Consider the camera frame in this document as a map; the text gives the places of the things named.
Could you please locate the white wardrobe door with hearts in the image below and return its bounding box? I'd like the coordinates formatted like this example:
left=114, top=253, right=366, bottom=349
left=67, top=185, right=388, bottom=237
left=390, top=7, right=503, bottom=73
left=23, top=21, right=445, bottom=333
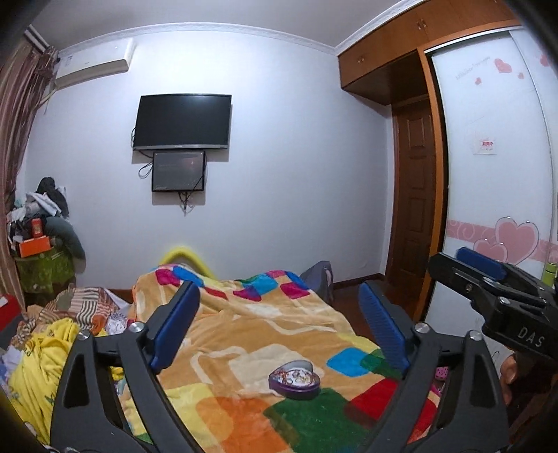
left=425, top=25, right=558, bottom=381

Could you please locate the small black wall monitor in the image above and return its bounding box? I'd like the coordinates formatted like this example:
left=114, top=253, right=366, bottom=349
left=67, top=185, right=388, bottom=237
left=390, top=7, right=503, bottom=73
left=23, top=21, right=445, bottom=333
left=151, top=149, right=207, bottom=193

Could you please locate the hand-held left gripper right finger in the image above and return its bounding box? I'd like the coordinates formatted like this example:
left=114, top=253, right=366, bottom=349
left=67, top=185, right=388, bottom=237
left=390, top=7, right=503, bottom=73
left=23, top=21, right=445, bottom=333
left=358, top=281, right=512, bottom=453

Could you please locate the orange box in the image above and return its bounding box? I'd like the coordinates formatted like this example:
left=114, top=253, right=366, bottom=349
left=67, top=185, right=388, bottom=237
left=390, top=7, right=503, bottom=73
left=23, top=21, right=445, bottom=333
left=18, top=235, right=51, bottom=257

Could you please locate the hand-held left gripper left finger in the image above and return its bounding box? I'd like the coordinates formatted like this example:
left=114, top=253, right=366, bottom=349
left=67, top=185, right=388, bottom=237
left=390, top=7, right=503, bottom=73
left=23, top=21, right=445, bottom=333
left=50, top=281, right=201, bottom=453

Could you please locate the white air conditioner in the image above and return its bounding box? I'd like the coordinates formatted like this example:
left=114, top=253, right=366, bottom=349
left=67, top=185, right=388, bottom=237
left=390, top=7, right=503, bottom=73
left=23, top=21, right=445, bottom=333
left=53, top=38, right=136, bottom=90

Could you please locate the yellow cloth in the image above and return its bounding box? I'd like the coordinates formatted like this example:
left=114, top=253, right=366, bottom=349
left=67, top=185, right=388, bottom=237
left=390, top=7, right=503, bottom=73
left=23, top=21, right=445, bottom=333
left=9, top=317, right=125, bottom=446

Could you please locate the grey pillow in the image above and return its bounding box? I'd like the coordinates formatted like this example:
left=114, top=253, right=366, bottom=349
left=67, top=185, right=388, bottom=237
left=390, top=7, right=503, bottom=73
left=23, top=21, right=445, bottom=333
left=45, top=216, right=86, bottom=263

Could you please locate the wooden overhead cabinet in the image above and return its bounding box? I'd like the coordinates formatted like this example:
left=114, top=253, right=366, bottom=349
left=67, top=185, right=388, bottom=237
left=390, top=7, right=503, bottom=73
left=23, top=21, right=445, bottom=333
left=338, top=0, right=522, bottom=106

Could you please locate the green patterned cloth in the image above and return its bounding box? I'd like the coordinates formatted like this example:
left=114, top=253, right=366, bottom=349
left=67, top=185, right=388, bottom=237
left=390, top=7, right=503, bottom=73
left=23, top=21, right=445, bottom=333
left=15, top=244, right=75, bottom=294

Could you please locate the purple heart-shaped tin box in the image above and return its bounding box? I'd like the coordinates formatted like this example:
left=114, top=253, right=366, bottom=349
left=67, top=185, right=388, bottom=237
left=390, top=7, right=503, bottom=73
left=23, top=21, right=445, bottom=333
left=269, top=361, right=322, bottom=401

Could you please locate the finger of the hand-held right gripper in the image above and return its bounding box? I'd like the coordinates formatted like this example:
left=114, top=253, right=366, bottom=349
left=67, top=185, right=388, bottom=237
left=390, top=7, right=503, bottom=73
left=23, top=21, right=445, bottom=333
left=455, top=247, right=555, bottom=302
left=427, top=253, right=548, bottom=315

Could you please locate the colourful patchwork blanket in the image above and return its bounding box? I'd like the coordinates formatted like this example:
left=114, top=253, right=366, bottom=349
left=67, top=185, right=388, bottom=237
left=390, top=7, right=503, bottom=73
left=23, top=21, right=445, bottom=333
left=120, top=263, right=442, bottom=453

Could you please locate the grey backpack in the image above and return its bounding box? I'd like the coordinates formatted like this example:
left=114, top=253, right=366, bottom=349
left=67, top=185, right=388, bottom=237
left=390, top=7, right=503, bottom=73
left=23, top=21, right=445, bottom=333
left=300, top=260, right=336, bottom=306

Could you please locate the striped cloth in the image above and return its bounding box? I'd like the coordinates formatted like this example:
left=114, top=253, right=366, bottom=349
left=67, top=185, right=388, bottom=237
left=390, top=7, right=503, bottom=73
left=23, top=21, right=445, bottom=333
left=26, top=285, right=132, bottom=337

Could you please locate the large black wall television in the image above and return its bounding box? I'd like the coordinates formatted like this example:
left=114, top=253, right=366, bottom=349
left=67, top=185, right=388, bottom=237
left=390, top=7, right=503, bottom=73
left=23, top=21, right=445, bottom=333
left=133, top=93, right=233, bottom=151

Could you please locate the brown wooden door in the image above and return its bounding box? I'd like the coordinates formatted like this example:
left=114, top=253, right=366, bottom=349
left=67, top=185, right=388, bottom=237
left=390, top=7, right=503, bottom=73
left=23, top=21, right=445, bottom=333
left=390, top=98, right=439, bottom=278

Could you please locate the person's right hand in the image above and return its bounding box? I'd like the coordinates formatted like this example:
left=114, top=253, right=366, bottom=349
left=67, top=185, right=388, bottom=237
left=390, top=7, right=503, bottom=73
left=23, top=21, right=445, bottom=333
left=499, top=352, right=530, bottom=408

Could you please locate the pile of clothes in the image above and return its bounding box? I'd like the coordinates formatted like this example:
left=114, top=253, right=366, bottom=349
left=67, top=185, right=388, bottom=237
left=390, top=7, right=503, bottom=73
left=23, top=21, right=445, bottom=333
left=6, top=176, right=70, bottom=238

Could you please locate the striped pink curtain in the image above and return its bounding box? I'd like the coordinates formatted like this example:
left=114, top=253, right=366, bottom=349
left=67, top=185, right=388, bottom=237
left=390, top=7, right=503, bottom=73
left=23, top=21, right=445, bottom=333
left=0, top=25, right=60, bottom=306

